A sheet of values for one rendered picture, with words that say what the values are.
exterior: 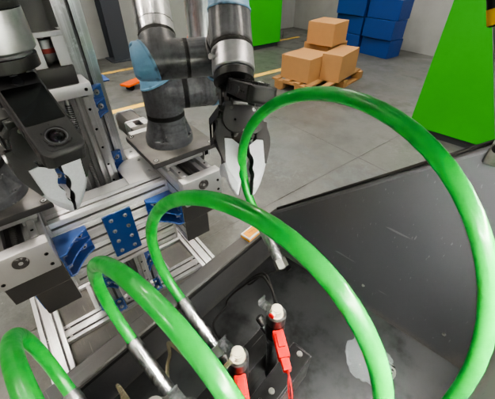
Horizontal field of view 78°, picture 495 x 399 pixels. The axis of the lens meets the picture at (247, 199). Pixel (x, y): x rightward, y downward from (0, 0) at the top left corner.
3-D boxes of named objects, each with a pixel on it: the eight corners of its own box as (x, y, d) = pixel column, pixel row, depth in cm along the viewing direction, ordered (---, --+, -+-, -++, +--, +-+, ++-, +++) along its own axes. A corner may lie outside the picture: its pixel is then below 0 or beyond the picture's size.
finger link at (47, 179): (61, 195, 48) (36, 143, 42) (78, 212, 45) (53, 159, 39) (40, 205, 46) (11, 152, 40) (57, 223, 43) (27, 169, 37)
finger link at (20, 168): (62, 180, 43) (35, 123, 37) (67, 185, 42) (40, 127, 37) (26, 196, 40) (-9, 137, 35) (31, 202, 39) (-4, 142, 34)
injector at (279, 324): (260, 355, 59) (263, 291, 46) (279, 373, 57) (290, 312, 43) (250, 366, 58) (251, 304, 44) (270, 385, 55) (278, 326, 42)
